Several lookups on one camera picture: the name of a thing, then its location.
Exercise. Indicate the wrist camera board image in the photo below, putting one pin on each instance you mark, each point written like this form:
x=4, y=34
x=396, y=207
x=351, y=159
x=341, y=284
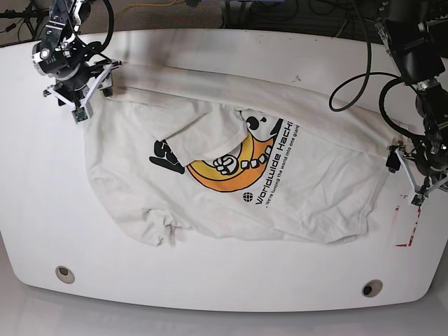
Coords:
x=417, y=199
x=82, y=113

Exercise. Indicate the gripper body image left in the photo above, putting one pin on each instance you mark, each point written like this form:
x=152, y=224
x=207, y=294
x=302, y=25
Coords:
x=80, y=84

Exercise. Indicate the red tape rectangle marking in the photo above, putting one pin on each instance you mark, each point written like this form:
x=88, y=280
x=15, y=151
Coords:
x=404, y=223

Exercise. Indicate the black tripod stand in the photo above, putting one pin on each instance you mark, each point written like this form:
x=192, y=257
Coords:
x=32, y=17

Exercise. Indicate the right table cable grommet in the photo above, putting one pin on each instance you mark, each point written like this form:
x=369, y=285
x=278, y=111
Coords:
x=372, y=288

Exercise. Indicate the left table cable grommet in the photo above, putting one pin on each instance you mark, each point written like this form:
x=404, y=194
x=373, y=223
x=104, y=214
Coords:
x=64, y=274

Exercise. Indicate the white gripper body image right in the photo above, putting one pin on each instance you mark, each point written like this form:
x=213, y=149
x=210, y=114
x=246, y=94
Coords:
x=433, y=177

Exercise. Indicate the wrist camera board image left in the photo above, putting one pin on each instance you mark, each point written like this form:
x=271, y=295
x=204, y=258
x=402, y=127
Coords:
x=82, y=113

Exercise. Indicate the table cable grommet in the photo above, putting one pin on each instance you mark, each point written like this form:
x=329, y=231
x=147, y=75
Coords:
x=372, y=288
x=64, y=274

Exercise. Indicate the wrist camera board image right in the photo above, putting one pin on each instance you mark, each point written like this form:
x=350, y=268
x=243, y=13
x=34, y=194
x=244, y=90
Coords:
x=417, y=199

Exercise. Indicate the white T-shirt with yellow logo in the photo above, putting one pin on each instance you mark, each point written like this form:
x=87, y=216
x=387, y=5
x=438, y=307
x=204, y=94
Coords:
x=232, y=157

